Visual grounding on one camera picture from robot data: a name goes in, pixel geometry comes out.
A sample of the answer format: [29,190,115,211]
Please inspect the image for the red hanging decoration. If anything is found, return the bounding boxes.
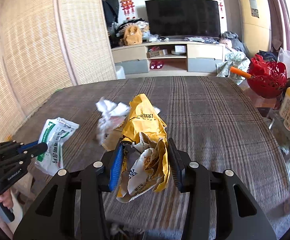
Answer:
[120,0,135,20]

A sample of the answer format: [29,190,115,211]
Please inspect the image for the white yellow-cap bottle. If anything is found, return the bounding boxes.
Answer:
[279,87,290,119]

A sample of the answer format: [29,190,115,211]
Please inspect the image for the orange carrot stick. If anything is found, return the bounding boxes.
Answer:
[230,66,252,79]

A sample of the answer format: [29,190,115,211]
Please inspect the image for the white torn paper pieces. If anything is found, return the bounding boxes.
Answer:
[96,94,166,153]

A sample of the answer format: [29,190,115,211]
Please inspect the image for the beige TV cabinet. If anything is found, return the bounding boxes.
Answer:
[112,41,226,78]

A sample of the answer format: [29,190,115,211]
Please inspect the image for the plaid brown table cloth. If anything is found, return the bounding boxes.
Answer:
[14,76,290,239]

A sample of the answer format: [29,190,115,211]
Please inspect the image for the red plastic fruit basket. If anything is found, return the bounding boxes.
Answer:
[247,54,287,99]

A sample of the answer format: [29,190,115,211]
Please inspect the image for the floral cloth pile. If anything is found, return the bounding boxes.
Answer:
[216,31,251,85]

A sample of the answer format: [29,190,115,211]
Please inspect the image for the black flat television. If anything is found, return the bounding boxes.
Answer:
[145,0,221,38]

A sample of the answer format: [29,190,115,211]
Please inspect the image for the white green medicine bag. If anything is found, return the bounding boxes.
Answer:
[35,117,79,176]

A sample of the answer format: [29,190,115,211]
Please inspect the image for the yellow paper bag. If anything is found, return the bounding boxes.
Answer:
[116,93,172,204]

